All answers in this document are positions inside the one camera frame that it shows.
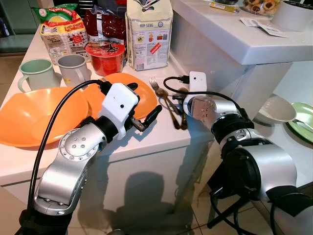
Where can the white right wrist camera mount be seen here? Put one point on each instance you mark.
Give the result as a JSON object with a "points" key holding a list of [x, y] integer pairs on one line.
{"points": [[197, 84]]}

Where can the large orange bowl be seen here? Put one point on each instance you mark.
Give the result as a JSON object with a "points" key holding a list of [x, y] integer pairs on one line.
{"points": [[24, 117]]}

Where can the yellow flat packet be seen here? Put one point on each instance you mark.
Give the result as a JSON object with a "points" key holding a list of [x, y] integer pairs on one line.
{"points": [[224, 7]]}

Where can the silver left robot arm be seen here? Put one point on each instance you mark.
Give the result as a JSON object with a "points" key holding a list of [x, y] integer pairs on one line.
{"points": [[68, 166]]}

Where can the yellow green biscuit package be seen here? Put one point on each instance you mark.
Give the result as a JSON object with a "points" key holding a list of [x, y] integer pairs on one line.
{"points": [[61, 39]]}

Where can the green plate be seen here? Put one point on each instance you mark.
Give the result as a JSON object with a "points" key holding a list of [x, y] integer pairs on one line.
{"points": [[304, 113]]}

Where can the pale green mug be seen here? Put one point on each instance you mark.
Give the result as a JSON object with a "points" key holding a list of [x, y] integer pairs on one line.
{"points": [[36, 73]]}

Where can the red instant noodle cup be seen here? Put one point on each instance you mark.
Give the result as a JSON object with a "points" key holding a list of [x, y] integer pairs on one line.
{"points": [[105, 61]]}

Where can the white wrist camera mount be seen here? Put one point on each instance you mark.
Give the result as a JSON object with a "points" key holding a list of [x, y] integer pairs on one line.
{"points": [[197, 84], [117, 105]]}

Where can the orange plate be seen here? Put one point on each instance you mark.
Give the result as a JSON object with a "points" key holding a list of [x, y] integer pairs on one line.
{"points": [[146, 95]]}

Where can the clear cookie tub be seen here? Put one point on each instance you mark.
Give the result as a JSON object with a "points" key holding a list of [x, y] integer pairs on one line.
{"points": [[261, 7]]}

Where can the white bowl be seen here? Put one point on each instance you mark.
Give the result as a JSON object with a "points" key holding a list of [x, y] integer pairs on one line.
{"points": [[276, 110]]}

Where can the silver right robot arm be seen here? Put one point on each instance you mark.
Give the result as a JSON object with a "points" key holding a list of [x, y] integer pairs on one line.
{"points": [[264, 166]]}

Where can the red snack package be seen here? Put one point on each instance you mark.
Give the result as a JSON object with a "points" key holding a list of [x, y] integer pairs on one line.
{"points": [[105, 27]]}

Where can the white cracker bag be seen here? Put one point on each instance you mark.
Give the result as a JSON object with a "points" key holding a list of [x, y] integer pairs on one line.
{"points": [[149, 44]]}

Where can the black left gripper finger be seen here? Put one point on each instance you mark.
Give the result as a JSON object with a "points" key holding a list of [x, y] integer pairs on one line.
{"points": [[133, 87], [151, 115]]}

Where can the grey mug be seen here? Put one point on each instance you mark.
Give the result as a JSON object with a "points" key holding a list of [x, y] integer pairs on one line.
{"points": [[73, 68]]}

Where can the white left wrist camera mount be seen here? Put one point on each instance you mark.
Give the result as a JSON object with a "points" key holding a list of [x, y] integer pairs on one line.
{"points": [[117, 105]]}

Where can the white cylindrical container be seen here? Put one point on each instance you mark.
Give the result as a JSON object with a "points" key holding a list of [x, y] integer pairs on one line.
{"points": [[293, 17]]}

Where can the white paper card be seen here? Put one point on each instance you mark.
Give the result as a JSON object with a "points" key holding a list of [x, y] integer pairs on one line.
{"points": [[274, 31], [250, 22]]}

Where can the silver metal fork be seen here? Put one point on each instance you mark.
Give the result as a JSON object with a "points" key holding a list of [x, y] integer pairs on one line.
{"points": [[303, 125], [154, 82]]}

